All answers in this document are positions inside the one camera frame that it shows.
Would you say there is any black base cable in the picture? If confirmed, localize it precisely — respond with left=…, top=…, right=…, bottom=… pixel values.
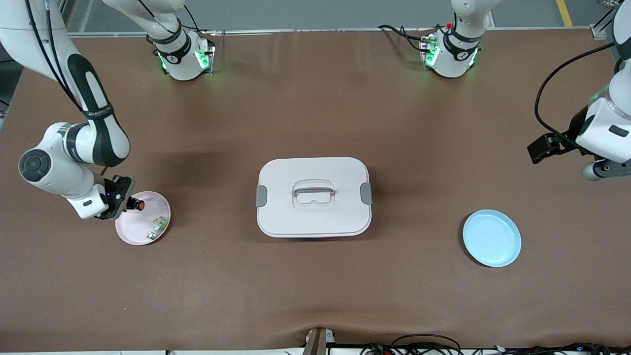
left=378, top=24, right=432, bottom=54
left=181, top=4, right=201, bottom=33

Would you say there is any light blue round plate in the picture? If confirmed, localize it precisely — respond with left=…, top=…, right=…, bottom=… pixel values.
left=462, top=209, right=522, bottom=268

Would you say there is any white lidded storage box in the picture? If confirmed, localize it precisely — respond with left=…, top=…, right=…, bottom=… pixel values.
left=255, top=157, right=373, bottom=239

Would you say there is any black looped cable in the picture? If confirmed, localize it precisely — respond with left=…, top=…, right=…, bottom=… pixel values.
left=391, top=334, right=462, bottom=355

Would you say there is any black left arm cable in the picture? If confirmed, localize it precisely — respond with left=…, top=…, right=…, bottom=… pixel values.
left=534, top=42, right=618, bottom=144

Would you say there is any black cable bundle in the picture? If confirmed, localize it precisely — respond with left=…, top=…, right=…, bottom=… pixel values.
left=493, top=342, right=631, bottom=355

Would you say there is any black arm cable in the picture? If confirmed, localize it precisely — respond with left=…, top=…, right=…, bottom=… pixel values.
left=25, top=0, right=83, bottom=112
left=534, top=42, right=618, bottom=144

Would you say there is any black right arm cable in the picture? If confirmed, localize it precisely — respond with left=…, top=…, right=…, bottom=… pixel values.
left=25, top=0, right=83, bottom=112

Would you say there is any small green white component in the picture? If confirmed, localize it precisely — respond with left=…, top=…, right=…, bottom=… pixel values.
left=147, top=215, right=171, bottom=241

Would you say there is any pink round plate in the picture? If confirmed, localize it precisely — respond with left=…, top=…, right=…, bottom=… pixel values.
left=115, top=191, right=172, bottom=246

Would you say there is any brown camera mount bracket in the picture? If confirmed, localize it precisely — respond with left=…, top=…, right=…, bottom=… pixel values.
left=302, top=327, right=337, bottom=355

